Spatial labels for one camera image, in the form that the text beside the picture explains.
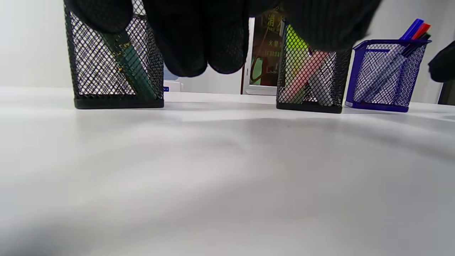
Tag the person's left hand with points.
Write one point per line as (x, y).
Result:
(213, 32)

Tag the person's right hand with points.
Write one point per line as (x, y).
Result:
(444, 64)

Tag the black marker pen cap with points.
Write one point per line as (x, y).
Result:
(425, 37)

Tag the red marker pen cap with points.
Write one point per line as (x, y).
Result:
(422, 30)

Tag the white marker with black end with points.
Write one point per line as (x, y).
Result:
(401, 67)

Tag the blue marker pen cap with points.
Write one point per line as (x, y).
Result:
(412, 29)

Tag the white marker with red end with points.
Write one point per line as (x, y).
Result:
(391, 73)

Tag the white marker with blue end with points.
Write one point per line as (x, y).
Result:
(382, 71)

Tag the yellow-green highlighter pen cap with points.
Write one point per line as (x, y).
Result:
(296, 41)

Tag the teal fountain pen cap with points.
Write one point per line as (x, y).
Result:
(138, 76)

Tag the green highlighter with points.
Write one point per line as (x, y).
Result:
(295, 71)

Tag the green fountain pen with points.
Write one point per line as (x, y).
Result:
(117, 42)

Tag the orange highlighter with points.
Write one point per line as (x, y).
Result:
(305, 76)

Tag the blue highlighter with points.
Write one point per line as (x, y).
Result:
(321, 90)

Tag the blue mesh pen holder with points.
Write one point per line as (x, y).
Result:
(366, 64)

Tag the black mesh pen holder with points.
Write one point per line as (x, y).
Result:
(341, 78)
(99, 71)

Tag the blue bottle on dispenser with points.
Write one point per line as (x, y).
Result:
(169, 73)

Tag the white water dispenser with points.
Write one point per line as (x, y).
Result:
(172, 86)

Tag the glass-fronted wall fire cabinet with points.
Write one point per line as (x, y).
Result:
(265, 53)

